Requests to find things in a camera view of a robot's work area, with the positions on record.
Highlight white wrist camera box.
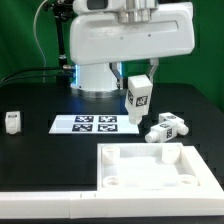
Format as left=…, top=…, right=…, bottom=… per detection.
left=73, top=0, right=126, bottom=15

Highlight white hanging cable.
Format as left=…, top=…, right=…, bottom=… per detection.
left=32, top=0, right=51, bottom=84

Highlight white L-shaped fence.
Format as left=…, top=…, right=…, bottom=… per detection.
left=0, top=145, right=224, bottom=219

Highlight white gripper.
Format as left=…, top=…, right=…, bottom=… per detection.
left=70, top=2, right=195, bottom=89

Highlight black cables on table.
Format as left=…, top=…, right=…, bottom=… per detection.
left=0, top=66, right=75, bottom=88

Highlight black camera stand pole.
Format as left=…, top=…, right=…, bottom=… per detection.
left=43, top=0, right=78, bottom=88

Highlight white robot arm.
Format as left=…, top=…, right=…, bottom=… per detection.
left=70, top=0, right=195, bottom=98

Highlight white square table top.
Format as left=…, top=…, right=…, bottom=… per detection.
left=97, top=143, right=199, bottom=191

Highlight white sheet with tags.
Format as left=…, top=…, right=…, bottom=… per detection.
left=49, top=115, right=139, bottom=134

